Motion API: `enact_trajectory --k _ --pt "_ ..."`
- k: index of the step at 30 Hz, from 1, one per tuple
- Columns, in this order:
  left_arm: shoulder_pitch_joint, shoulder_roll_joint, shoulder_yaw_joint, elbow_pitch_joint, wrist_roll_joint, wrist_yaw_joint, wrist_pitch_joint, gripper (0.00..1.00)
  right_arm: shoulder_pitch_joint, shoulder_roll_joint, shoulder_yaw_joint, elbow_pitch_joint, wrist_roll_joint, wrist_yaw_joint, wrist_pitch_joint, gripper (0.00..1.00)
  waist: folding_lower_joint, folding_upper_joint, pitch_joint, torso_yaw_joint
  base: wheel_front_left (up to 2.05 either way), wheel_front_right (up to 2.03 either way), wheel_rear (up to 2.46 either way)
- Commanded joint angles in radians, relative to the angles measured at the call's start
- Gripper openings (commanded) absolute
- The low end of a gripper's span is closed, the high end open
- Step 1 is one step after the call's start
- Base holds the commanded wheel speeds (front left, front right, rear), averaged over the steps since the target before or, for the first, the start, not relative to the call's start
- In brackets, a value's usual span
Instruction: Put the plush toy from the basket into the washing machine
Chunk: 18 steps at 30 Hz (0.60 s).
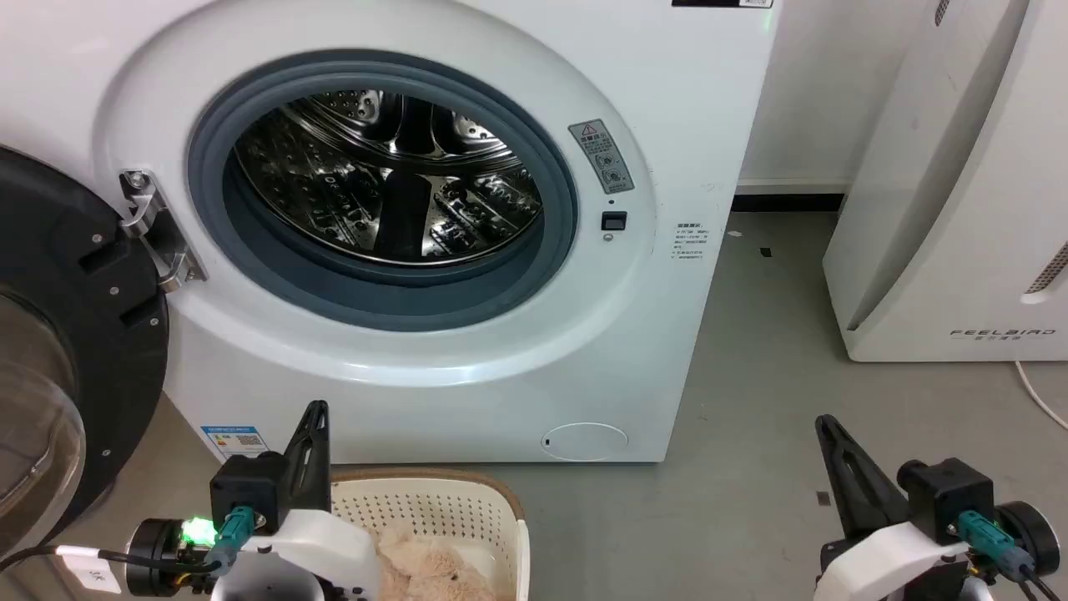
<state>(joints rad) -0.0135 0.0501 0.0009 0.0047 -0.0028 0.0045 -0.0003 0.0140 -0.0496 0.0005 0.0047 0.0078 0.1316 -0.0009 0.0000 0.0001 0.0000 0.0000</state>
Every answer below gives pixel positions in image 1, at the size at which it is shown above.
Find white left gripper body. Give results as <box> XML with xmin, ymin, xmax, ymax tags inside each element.
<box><xmin>210</xmin><ymin>508</ymin><xmax>382</xmax><ymax>601</ymax></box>

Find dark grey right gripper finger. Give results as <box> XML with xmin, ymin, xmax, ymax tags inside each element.
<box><xmin>814</xmin><ymin>414</ymin><xmax>912</xmax><ymax>545</ymax></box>

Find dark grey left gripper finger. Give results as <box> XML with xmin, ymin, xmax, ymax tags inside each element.
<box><xmin>279</xmin><ymin>401</ymin><xmax>333</xmax><ymax>525</ymax></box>

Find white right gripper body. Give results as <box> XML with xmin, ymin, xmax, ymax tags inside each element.
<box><xmin>816</xmin><ymin>519</ymin><xmax>973</xmax><ymax>601</ymax></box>

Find beige plush toy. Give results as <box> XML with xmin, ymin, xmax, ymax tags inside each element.
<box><xmin>374</xmin><ymin>524</ymin><xmax>515</xmax><ymax>601</ymax></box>

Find stainless steel washing machine drum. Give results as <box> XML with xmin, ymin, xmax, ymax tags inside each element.
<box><xmin>234</xmin><ymin>90</ymin><xmax>545</xmax><ymax>268</ymax></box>

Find silver metal door hinge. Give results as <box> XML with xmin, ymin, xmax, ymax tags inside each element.
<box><xmin>119</xmin><ymin>169</ymin><xmax>208</xmax><ymax>294</ymax></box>

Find black washing machine door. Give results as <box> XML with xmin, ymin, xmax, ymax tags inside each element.
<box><xmin>0</xmin><ymin>146</ymin><xmax>171</xmax><ymax>557</ymax></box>

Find blue energy label sticker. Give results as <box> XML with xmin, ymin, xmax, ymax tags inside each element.
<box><xmin>200</xmin><ymin>426</ymin><xmax>270</xmax><ymax>462</ymax></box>

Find cream plastic laundry basket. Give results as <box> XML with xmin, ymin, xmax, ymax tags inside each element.
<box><xmin>330</xmin><ymin>468</ymin><xmax>531</xmax><ymax>601</ymax></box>

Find round drain filter cover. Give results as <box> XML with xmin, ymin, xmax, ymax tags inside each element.
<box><xmin>540</xmin><ymin>422</ymin><xmax>630</xmax><ymax>462</ymax></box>

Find white air purifier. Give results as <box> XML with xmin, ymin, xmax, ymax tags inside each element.
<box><xmin>823</xmin><ymin>0</ymin><xmax>1068</xmax><ymax>363</ymax></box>

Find black baseboard strip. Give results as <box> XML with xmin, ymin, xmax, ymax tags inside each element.
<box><xmin>732</xmin><ymin>194</ymin><xmax>846</xmax><ymax>214</ymax></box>

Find grey rubber door gasket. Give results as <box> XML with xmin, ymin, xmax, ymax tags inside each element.
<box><xmin>187</xmin><ymin>58</ymin><xmax>580</xmax><ymax>333</ymax></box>

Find small printed text label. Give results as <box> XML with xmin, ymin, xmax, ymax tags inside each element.
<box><xmin>673</xmin><ymin>221</ymin><xmax>711</xmax><ymax>262</ymax></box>

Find white front-load washing machine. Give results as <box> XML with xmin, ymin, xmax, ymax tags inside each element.
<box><xmin>0</xmin><ymin>0</ymin><xmax>782</xmax><ymax>465</ymax></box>

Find grey warning sticker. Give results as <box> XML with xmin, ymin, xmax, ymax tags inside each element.
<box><xmin>568</xmin><ymin>119</ymin><xmax>636</xmax><ymax>195</ymax></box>

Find teal left camera connector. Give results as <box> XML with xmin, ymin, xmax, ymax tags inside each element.
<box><xmin>205</xmin><ymin>505</ymin><xmax>256</xmax><ymax>578</ymax></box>

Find teal camera connector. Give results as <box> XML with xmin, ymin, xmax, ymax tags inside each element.
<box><xmin>956</xmin><ymin>510</ymin><xmax>1037</xmax><ymax>583</ymax></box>
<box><xmin>205</xmin><ymin>505</ymin><xmax>256</xmax><ymax>578</ymax></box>

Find teal right camera connector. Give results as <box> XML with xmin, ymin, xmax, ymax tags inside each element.
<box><xmin>956</xmin><ymin>510</ymin><xmax>1037</xmax><ymax>583</ymax></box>

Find white power cable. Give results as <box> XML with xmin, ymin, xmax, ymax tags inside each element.
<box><xmin>1014</xmin><ymin>361</ymin><xmax>1068</xmax><ymax>432</ymax></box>

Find black cable with white tag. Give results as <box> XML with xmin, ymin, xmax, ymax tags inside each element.
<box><xmin>0</xmin><ymin>544</ymin><xmax>219</xmax><ymax>595</ymax></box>

